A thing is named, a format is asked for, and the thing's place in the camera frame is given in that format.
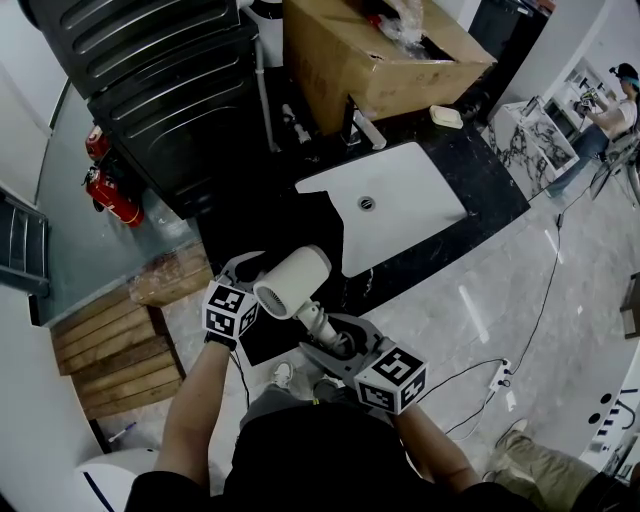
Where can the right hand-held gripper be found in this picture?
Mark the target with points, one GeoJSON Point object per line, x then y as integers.
{"type": "Point", "coordinates": [392, 382]}

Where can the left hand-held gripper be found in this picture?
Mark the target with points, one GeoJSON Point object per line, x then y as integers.
{"type": "Point", "coordinates": [227, 312]}

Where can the white hair dryer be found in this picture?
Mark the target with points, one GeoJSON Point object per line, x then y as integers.
{"type": "Point", "coordinates": [295, 277]}

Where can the person's left forearm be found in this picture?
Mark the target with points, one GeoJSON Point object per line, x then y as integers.
{"type": "Point", "coordinates": [192, 415]}

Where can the person's right forearm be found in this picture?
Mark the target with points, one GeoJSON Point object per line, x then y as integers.
{"type": "Point", "coordinates": [435, 450]}

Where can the person's left shoe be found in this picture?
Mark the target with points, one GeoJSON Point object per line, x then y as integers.
{"type": "Point", "coordinates": [283, 375]}

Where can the person's grey trousers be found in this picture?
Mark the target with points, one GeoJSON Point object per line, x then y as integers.
{"type": "Point", "coordinates": [275, 400]}

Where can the person's black shirt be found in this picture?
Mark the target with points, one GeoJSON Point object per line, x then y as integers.
{"type": "Point", "coordinates": [325, 460]}

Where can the large red fire extinguisher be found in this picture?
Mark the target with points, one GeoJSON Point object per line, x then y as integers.
{"type": "Point", "coordinates": [115, 200]}

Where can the black ribbed metal appliance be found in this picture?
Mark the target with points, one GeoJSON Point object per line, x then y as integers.
{"type": "Point", "coordinates": [140, 40]}
{"type": "Point", "coordinates": [190, 140]}

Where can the wooden plank pallet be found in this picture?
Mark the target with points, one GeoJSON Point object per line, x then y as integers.
{"type": "Point", "coordinates": [115, 365]}

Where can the white power strip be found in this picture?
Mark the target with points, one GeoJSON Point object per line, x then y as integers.
{"type": "Point", "coordinates": [500, 376]}

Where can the white plumbing fitting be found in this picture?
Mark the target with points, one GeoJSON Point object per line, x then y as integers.
{"type": "Point", "coordinates": [302, 134]}
{"type": "Point", "coordinates": [288, 113]}

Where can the grey drain pipe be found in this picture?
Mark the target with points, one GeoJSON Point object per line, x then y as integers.
{"type": "Point", "coordinates": [265, 95]}

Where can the small red fire extinguisher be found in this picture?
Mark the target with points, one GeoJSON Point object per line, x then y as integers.
{"type": "Point", "coordinates": [97, 145]}

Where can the white sink basin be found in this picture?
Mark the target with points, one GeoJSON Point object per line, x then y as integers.
{"type": "Point", "coordinates": [400, 170]}

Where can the white and blue pen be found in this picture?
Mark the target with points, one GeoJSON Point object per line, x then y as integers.
{"type": "Point", "coordinates": [122, 432]}

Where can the chrome faucet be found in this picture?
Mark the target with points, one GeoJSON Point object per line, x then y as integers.
{"type": "Point", "coordinates": [370, 130]}

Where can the grey metal folding rack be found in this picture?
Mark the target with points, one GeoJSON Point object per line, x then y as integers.
{"type": "Point", "coordinates": [20, 245]}

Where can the black marble vanity counter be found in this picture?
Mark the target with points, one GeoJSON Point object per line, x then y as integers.
{"type": "Point", "coordinates": [475, 170]}

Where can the white panel with black icon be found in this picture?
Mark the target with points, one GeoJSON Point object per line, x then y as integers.
{"type": "Point", "coordinates": [267, 35]}

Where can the brown cardboard box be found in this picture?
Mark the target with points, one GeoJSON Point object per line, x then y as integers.
{"type": "Point", "coordinates": [350, 65]}

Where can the white round bin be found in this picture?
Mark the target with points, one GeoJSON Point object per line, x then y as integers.
{"type": "Point", "coordinates": [120, 480]}

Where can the white marble pattern cabinet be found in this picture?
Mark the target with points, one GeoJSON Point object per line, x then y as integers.
{"type": "Point", "coordinates": [525, 145]}

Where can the white curved desk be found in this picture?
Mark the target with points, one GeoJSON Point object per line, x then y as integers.
{"type": "Point", "coordinates": [615, 415]}

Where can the brown wooden cabinet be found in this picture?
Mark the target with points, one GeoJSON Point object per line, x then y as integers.
{"type": "Point", "coordinates": [631, 305]}

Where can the clear plastic wrap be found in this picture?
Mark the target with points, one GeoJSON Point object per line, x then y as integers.
{"type": "Point", "coordinates": [400, 25]}

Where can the black tall cabinet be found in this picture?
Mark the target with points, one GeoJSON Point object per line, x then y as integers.
{"type": "Point", "coordinates": [505, 45]}

